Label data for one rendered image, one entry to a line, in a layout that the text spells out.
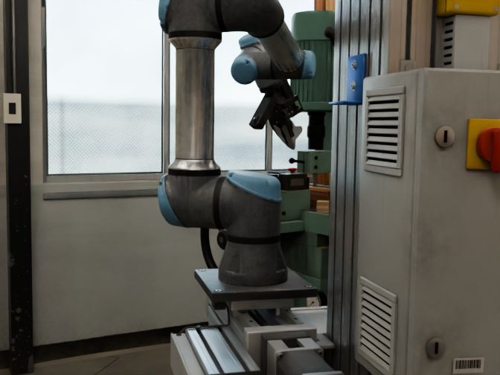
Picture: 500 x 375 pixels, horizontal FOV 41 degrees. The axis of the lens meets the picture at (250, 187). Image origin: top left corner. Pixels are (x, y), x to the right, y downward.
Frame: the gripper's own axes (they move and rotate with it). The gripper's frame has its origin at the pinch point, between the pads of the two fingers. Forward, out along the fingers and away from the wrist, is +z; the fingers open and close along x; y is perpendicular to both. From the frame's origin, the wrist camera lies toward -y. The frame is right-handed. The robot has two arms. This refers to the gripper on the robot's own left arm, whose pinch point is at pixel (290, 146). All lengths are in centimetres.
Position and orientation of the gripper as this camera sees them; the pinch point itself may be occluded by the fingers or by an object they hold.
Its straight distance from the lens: 200.5
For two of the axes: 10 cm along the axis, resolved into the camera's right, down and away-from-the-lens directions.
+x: -5.8, -1.0, 8.1
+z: 3.9, 8.4, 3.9
